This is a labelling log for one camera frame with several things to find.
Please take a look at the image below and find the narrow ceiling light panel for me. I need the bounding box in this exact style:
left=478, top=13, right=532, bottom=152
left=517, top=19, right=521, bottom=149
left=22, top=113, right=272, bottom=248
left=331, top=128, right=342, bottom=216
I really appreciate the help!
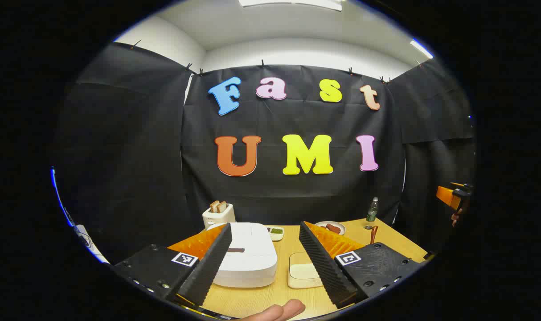
left=410, top=39, right=434, bottom=59

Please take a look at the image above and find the clear box of rice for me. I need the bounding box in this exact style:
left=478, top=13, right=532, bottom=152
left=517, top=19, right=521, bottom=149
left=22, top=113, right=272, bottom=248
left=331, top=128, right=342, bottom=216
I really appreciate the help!
left=287, top=252, right=324, bottom=289

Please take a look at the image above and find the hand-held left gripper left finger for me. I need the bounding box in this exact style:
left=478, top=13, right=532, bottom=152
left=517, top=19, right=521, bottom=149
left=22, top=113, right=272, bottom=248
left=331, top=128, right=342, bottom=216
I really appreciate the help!
left=112, top=222, right=234, bottom=308

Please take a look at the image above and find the white round plate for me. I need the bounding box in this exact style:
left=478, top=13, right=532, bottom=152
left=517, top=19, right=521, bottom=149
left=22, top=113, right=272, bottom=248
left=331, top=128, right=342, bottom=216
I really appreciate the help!
left=314, top=221, right=347, bottom=235

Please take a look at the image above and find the green label plastic bottle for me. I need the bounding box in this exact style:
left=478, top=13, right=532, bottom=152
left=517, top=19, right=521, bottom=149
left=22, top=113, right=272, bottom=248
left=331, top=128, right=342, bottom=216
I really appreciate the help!
left=365, top=197, right=379, bottom=223

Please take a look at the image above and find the white rice cooker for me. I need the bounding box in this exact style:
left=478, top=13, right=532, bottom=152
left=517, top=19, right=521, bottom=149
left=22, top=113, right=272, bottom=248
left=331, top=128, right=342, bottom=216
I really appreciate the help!
left=207, top=222, right=279, bottom=288

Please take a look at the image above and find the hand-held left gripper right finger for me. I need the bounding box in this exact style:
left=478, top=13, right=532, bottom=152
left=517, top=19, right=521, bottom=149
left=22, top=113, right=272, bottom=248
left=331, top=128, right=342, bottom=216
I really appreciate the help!
left=299, top=221, right=426, bottom=309

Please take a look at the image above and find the white toaster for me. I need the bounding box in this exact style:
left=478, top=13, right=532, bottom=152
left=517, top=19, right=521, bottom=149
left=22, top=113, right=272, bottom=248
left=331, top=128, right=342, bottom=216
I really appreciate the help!
left=202, top=204, right=236, bottom=230

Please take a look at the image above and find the white object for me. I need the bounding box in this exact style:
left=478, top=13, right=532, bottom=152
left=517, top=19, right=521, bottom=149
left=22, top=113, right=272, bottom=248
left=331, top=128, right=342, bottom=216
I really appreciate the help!
left=72, top=223, right=111, bottom=264

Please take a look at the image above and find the large ceiling light panel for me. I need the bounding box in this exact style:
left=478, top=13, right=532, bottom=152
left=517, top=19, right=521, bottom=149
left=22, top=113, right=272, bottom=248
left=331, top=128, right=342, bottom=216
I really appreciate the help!
left=238, top=0, right=344, bottom=12

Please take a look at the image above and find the black backdrop cloth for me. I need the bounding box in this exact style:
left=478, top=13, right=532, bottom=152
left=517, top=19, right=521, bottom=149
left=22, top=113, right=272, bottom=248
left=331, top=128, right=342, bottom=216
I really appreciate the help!
left=54, top=42, right=476, bottom=263

